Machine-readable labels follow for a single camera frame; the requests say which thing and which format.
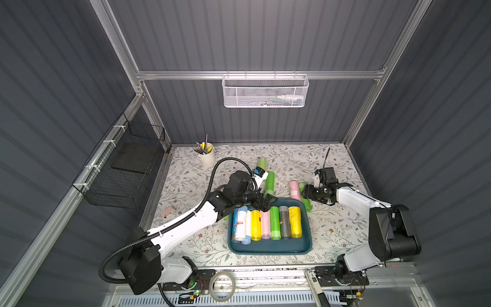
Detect black wire side basket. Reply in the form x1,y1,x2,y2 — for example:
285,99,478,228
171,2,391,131
72,115,166,209

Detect dark grey trash bag roll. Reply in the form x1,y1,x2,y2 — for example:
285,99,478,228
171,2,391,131
279,206,292,240

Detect clear packing tape roll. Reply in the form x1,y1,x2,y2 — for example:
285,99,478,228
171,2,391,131
208,271,237,303

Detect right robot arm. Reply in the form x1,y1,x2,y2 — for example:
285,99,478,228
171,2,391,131
301,183,422,285

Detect bright green roll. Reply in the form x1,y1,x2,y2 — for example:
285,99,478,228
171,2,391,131
299,183,312,212
265,171,276,195

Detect pale green roll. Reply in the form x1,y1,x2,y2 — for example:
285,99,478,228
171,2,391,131
258,157,268,171
269,206,281,240

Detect white roll with blue end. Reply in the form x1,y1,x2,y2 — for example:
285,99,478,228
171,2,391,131
241,211,251,245

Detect teal plastic storage box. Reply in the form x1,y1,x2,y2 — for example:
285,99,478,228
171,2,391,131
227,198,313,256

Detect black corrugated cable hose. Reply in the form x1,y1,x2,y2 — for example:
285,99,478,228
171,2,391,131
98,157,258,307

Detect items in white basket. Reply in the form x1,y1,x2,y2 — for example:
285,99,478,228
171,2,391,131
250,94,305,107

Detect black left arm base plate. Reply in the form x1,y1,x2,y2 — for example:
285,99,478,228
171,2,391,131
162,269,217,291

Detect white pen holder cup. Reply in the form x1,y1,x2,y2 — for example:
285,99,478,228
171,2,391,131
198,143,217,170

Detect yellow trash bag roll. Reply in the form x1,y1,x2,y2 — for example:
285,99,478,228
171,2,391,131
288,206,303,238
250,210,262,241

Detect pink small stapler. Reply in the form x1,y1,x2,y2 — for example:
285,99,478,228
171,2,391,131
161,206,175,219

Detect pink trash bag roll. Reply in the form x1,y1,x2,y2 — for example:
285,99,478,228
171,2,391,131
288,180,302,202
260,211,271,239

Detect white roll with red label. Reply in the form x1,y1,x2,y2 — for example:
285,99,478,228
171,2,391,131
235,207,248,242

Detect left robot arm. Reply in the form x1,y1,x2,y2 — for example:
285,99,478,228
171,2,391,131
117,168,277,295

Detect pens and pencils bunch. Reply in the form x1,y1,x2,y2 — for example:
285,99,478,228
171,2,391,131
194,134,214,155

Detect white wire wall basket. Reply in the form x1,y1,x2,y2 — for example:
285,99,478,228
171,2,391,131
221,74,309,108

